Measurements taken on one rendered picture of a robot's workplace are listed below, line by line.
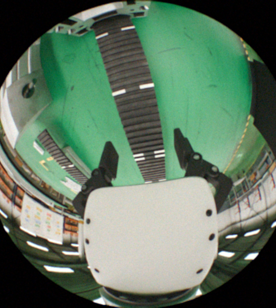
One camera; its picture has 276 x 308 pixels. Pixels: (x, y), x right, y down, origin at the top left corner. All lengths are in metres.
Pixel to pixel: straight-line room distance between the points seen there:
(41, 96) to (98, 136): 0.15
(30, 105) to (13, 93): 0.05
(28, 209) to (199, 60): 3.10
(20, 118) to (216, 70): 0.29
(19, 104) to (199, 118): 0.29
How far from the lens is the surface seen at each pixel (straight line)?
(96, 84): 0.16
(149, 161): 0.18
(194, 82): 0.17
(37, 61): 0.25
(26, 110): 0.18
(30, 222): 3.07
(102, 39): 0.16
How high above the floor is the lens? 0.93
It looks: 43 degrees down
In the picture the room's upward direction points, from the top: 178 degrees clockwise
